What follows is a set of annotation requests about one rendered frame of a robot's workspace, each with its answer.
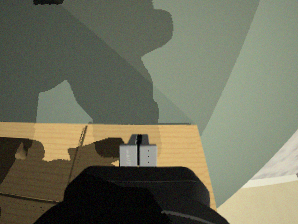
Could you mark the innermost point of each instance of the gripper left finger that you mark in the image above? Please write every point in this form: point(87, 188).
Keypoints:
point(129, 153)

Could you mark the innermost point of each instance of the small wooden chest of drawers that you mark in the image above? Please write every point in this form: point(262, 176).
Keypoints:
point(48, 205)

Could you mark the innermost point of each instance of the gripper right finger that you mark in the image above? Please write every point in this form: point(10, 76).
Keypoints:
point(147, 152)

